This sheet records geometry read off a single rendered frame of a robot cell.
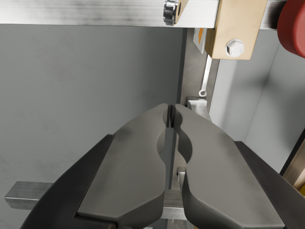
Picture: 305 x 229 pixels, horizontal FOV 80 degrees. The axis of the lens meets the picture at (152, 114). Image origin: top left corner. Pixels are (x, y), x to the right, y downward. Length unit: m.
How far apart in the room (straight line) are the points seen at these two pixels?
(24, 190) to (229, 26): 0.37
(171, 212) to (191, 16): 0.26
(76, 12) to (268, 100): 0.49
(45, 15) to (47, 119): 1.35
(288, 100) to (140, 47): 0.84
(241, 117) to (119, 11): 0.49
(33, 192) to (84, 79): 1.02
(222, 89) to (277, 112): 0.15
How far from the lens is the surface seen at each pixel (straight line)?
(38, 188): 0.35
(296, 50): 0.25
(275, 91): 0.56
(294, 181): 0.40
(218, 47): 0.26
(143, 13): 0.25
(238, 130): 0.66
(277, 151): 0.54
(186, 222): 0.52
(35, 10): 0.30
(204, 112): 0.41
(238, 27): 0.26
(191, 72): 0.44
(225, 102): 0.59
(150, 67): 1.17
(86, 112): 1.42
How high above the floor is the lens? 1.11
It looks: 58 degrees down
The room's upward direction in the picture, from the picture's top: 174 degrees counter-clockwise
